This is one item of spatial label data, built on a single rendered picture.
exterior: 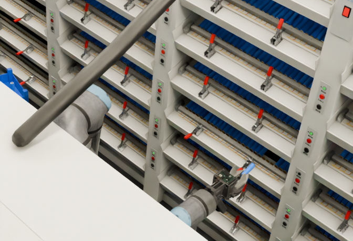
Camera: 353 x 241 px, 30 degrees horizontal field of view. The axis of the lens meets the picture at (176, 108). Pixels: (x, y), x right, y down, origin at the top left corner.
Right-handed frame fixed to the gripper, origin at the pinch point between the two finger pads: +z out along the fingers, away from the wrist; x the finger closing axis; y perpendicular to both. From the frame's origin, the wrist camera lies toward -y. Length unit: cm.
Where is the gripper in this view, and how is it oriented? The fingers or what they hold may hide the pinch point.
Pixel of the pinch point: (242, 175)
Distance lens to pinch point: 244.4
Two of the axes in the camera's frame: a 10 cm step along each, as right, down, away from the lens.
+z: 6.9, -4.3, 5.9
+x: -7.2, -4.9, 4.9
